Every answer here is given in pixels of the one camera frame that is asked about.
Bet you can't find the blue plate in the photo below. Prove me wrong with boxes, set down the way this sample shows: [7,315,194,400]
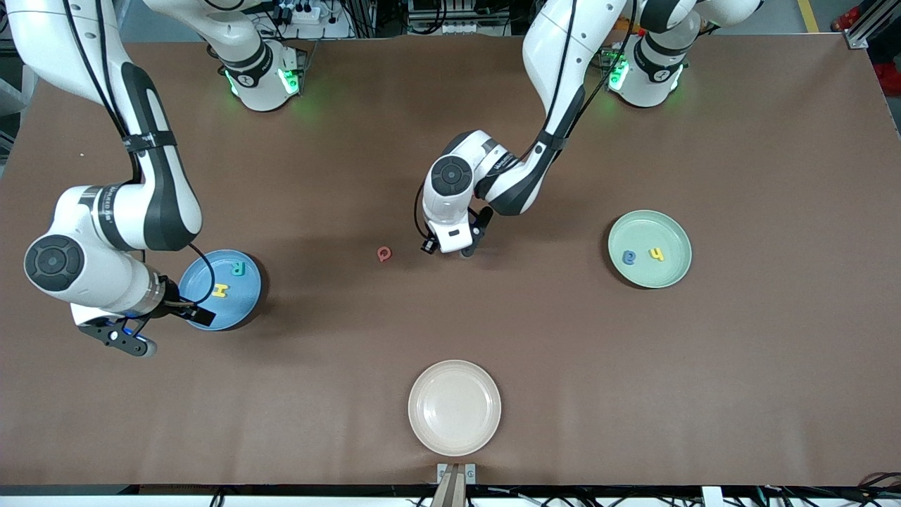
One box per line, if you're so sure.
[178,249,262,332]

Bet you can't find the aluminium frame profile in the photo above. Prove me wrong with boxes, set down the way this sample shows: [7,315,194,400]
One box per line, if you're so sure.
[845,0,901,50]

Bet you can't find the brown table mat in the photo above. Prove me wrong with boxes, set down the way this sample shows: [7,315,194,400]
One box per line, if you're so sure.
[0,32,901,487]

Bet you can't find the beige plate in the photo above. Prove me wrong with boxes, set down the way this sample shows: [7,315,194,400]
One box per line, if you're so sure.
[408,360,502,457]

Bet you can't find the white power strip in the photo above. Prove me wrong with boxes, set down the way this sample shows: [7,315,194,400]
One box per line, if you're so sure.
[277,2,323,24]

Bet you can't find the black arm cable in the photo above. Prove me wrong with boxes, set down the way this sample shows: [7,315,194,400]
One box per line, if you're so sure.
[413,0,638,242]
[63,0,216,306]

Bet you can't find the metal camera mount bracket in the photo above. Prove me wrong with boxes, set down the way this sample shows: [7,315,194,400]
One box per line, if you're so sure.
[436,463,477,507]

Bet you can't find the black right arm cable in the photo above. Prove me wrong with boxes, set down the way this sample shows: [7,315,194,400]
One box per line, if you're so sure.
[63,0,216,306]

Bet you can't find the equipment rack shelf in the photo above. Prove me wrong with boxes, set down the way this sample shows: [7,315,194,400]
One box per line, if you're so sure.
[407,0,512,36]

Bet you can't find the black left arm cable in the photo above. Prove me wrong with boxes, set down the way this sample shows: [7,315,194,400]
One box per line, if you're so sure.
[413,0,638,242]

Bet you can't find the green plate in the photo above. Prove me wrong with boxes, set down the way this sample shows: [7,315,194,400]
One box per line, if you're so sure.
[608,210,693,289]

